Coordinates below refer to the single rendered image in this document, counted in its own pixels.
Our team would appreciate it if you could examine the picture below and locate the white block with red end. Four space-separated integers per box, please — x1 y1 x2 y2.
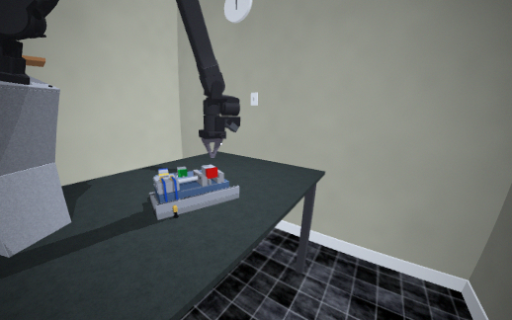
202 165 217 179

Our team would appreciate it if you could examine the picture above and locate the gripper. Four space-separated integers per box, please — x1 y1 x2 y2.
199 115 226 158

